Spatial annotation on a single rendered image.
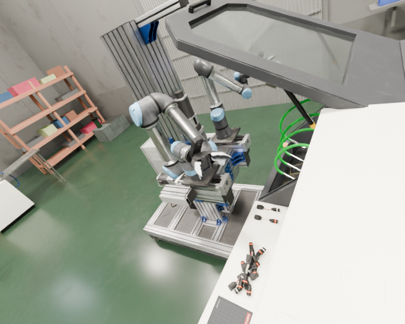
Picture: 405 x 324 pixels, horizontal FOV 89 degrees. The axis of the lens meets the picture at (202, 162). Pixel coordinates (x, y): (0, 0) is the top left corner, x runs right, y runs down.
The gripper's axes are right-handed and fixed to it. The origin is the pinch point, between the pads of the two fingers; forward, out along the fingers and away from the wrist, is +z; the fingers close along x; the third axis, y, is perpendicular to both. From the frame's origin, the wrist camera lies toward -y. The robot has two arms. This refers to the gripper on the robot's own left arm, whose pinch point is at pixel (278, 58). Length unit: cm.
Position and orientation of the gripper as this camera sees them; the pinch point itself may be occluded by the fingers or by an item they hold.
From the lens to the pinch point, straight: 184.7
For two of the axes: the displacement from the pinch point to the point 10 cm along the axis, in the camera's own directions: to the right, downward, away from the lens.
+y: 3.4, 6.7, 6.6
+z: 9.4, -2.6, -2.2
